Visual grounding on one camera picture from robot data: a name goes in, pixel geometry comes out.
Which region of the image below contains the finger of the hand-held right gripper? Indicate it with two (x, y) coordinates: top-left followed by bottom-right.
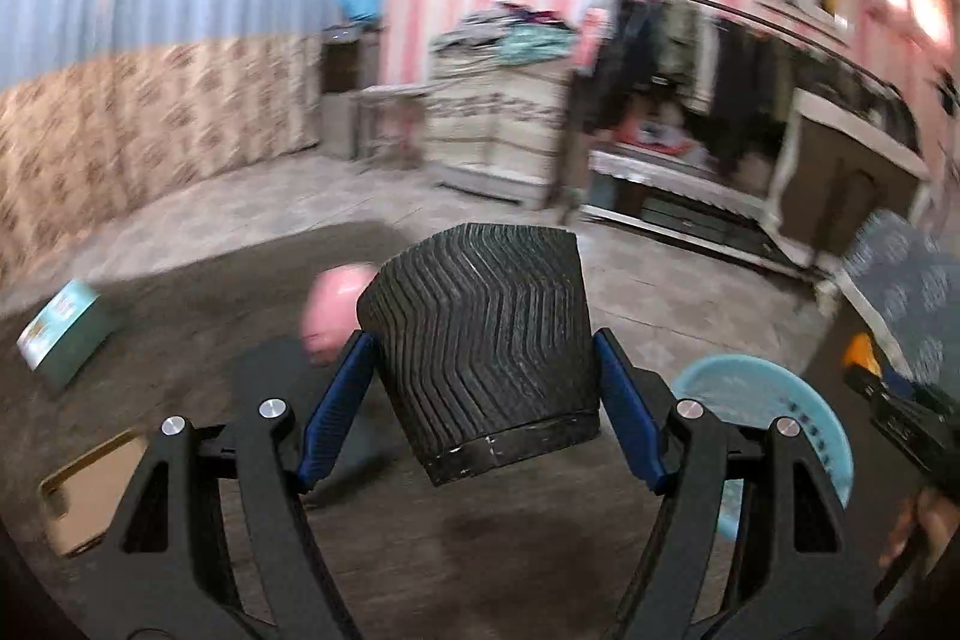
(844, 364), (916, 405)

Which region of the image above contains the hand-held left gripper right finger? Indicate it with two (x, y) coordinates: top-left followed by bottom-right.
(592, 329), (882, 640)

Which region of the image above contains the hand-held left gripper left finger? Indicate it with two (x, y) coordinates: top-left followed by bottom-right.
(56, 331), (376, 640)

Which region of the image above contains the pink cup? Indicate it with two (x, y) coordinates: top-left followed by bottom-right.
(300, 263), (376, 363)

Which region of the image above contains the light blue plastic basket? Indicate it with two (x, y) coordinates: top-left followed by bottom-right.
(667, 355), (856, 543)

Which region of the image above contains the black ribbed cup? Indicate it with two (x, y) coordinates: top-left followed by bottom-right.
(356, 222), (605, 487)

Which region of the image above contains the person's right hand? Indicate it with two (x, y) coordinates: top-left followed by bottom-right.
(881, 486), (960, 570)

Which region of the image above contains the blue patterned fringed cloth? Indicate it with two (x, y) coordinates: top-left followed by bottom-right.
(836, 209), (960, 378)

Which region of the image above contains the brown rug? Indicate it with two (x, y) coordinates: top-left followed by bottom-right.
(0, 220), (751, 640)

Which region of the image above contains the low dark bench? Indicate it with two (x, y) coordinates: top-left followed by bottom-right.
(581, 149), (815, 270)

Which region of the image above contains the beige cabinet with white trim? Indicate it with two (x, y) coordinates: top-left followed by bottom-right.
(765, 89), (935, 270)

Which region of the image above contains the tan phone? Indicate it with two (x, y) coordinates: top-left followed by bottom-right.
(37, 430), (151, 558)

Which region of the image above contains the red and white bag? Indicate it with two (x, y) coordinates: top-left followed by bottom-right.
(622, 115), (691, 150)

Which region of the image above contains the teal box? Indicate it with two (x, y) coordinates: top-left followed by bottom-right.
(16, 278), (113, 390)

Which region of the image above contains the small stool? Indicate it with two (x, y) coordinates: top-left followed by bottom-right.
(358, 85), (428, 169)

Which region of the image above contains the cloth covered cabinet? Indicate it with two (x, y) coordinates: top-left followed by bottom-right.
(424, 40), (578, 210)

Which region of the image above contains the grey water dispenser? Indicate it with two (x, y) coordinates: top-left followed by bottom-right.
(321, 26), (383, 161)

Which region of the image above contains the row of hanging clothes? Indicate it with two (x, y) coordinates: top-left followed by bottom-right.
(574, 0), (916, 161)

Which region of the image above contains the pile of folded clothes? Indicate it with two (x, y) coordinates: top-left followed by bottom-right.
(435, 1), (582, 64)

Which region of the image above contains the blue and floral curtain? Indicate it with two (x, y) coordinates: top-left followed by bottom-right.
(0, 0), (353, 296)

